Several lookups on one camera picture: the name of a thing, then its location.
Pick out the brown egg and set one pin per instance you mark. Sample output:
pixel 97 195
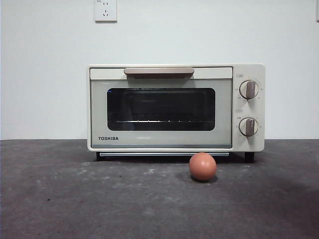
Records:
pixel 202 166

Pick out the silver oven crumb tray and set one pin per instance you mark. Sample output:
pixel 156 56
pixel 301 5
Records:
pixel 149 154

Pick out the black oven foot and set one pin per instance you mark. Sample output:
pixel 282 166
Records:
pixel 249 157
pixel 98 156

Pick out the cream oven knob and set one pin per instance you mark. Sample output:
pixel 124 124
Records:
pixel 248 127
pixel 249 89

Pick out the cream Toshiba toaster oven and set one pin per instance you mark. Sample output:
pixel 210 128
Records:
pixel 259 112

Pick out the white wall socket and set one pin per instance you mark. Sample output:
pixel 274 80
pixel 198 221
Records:
pixel 106 11

